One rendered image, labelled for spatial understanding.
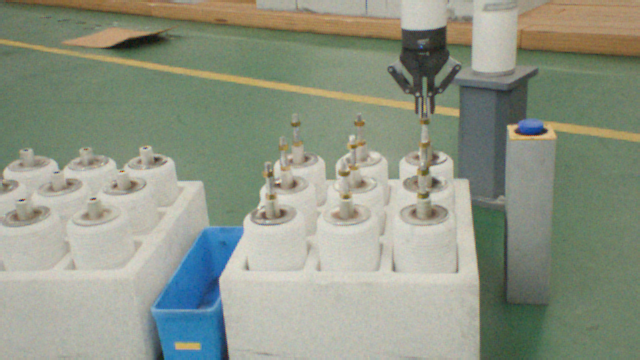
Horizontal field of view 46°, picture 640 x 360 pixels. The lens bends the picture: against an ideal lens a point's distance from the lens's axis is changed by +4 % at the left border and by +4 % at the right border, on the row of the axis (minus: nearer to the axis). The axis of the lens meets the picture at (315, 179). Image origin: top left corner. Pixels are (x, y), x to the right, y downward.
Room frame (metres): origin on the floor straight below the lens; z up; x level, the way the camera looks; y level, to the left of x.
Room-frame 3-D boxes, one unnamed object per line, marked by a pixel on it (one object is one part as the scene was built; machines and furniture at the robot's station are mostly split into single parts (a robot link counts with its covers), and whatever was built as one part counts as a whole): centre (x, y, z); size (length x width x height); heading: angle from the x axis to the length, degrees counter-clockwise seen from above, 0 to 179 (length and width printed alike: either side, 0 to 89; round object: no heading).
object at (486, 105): (1.61, -0.42, 0.15); 0.15 x 0.15 x 0.30; 49
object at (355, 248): (1.03, -0.04, 0.16); 0.10 x 0.10 x 0.18
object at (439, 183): (1.12, -0.18, 0.25); 0.08 x 0.08 x 0.01
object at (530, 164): (1.16, -0.37, 0.16); 0.07 x 0.07 x 0.31; 79
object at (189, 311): (1.15, 0.20, 0.06); 0.30 x 0.11 x 0.12; 170
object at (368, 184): (1.14, -0.07, 0.25); 0.08 x 0.08 x 0.01
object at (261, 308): (1.14, -0.07, 0.09); 0.39 x 0.39 x 0.18; 79
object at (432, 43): (1.24, -0.20, 0.45); 0.08 x 0.08 x 0.09
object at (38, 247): (1.12, 0.48, 0.16); 0.10 x 0.10 x 0.18
